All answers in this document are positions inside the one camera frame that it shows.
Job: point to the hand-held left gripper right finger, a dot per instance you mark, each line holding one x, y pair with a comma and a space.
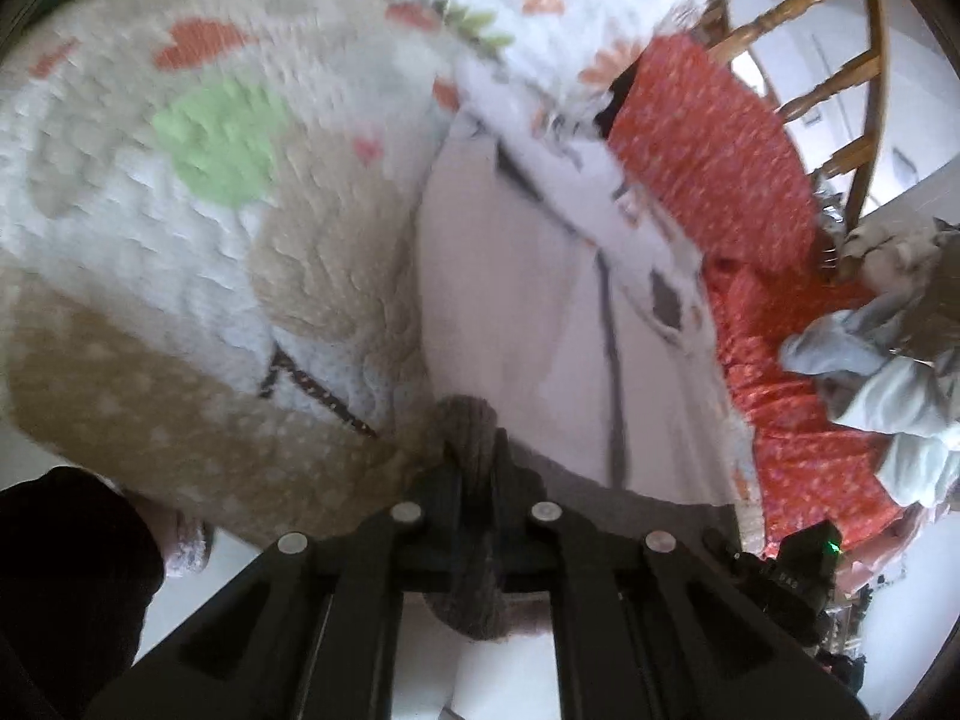
514, 489

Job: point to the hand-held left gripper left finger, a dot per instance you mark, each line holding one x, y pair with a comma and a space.
441, 489

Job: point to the white garment with grey hem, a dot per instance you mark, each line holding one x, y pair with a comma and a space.
525, 300

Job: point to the pile of pale blue clothes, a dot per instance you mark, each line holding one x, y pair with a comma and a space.
892, 390

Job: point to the person's grey slipper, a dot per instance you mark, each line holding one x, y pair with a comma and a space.
186, 540

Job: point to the quilted beige printed blanket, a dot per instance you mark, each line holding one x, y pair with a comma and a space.
187, 300

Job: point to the red patterned cloth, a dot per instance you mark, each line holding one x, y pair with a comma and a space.
720, 165

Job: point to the person's dark trouser leg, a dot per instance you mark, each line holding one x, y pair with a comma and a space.
67, 585

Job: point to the white floral fleece blanket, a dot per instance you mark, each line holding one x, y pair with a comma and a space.
540, 7

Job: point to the wooden chair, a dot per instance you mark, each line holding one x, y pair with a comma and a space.
817, 37

